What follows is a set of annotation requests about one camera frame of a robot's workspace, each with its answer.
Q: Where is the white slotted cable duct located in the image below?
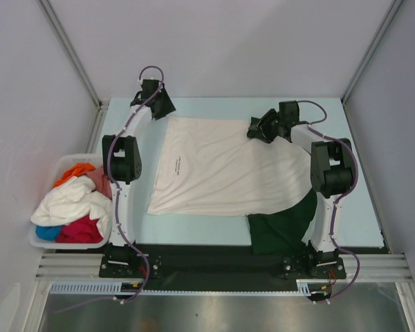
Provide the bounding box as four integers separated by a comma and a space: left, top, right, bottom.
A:
50, 280, 331, 297

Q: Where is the blue t-shirt in basket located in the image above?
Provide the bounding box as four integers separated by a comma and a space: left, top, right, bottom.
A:
35, 225, 63, 241

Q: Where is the pink t-shirt in basket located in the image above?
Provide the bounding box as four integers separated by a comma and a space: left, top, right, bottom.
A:
85, 166, 112, 200

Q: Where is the left aluminium frame post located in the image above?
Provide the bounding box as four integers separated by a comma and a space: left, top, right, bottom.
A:
36, 0, 108, 152

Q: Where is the white plastic laundry basket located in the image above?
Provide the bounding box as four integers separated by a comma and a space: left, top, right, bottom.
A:
30, 154, 113, 250

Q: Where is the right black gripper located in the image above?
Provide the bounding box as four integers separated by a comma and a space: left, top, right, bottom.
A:
250, 109, 286, 144

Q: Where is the white green raglan t-shirt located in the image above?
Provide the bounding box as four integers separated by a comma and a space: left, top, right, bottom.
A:
148, 116, 317, 255

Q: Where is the right aluminium frame post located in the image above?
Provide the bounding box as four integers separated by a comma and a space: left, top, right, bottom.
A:
340, 0, 405, 106

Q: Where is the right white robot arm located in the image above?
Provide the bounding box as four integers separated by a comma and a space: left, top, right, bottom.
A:
247, 100, 359, 279

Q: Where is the red t-shirt in basket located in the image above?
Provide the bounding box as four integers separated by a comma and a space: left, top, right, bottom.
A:
56, 215, 103, 243

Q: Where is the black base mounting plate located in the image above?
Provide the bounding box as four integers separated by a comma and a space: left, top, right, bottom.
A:
114, 244, 347, 291

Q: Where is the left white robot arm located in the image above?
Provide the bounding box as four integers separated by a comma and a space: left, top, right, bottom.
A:
99, 78, 176, 278

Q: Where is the orange t-shirt in basket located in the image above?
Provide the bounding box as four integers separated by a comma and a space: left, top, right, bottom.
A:
53, 163, 95, 187

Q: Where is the white t-shirt in basket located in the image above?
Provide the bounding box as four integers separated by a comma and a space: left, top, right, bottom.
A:
30, 176, 112, 236

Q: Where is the aluminium frame post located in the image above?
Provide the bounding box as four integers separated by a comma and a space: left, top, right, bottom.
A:
36, 0, 108, 152
340, 0, 405, 106

